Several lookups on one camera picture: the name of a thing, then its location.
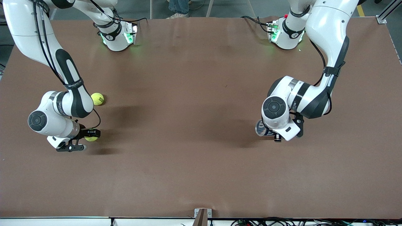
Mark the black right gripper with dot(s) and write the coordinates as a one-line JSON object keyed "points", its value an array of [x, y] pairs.
{"points": [[82, 132]]}

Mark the yellow tennis ball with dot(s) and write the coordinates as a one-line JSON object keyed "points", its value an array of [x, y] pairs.
{"points": [[91, 139], [98, 99]]}

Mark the clear tennis ball can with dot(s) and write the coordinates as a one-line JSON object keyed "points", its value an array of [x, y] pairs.
{"points": [[263, 128]]}

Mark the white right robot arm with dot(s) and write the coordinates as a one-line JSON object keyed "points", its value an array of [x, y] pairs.
{"points": [[22, 25]]}

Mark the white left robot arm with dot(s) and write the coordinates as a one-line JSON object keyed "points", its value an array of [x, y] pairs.
{"points": [[326, 28]]}

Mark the brown paper table cover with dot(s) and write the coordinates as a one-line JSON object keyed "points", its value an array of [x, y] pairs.
{"points": [[201, 172]]}

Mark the beige shoe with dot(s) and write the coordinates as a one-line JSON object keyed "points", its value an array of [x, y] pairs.
{"points": [[177, 15]]}

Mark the person leg in blue jeans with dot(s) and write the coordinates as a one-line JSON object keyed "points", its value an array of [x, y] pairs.
{"points": [[179, 6]]}

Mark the white table edge rail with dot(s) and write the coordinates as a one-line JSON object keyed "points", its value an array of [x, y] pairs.
{"points": [[62, 222]]}

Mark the grey metal bracket plate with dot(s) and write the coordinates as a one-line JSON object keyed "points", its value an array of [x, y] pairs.
{"points": [[197, 213]]}

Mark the brown camera mount post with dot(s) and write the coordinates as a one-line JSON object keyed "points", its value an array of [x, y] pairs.
{"points": [[201, 219]]}

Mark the aluminium frame profile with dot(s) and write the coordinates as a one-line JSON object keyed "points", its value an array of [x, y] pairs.
{"points": [[381, 19]]}

